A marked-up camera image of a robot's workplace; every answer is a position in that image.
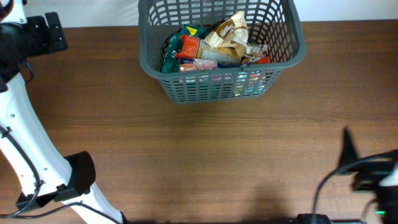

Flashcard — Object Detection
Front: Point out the beige brown snack bag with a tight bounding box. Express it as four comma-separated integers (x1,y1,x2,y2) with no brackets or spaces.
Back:
241,44,268,64
204,11,249,57

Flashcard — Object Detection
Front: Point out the green Nescafe coffee bag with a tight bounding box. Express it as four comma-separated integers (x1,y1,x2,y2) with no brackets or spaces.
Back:
162,25,210,73

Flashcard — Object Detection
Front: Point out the orange biscuit package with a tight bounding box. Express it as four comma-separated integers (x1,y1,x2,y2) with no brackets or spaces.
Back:
175,34,271,65

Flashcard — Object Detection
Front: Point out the light teal wipes packet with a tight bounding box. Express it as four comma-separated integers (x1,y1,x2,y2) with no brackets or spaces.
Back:
243,85,265,96

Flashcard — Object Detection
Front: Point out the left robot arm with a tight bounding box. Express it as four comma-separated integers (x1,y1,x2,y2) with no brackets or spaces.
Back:
1,0,127,223

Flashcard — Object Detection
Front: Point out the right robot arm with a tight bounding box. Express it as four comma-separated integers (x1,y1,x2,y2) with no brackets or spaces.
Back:
293,127,397,224

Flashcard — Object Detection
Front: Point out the grey plastic mesh basket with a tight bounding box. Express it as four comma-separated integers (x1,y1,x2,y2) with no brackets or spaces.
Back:
138,0,306,104

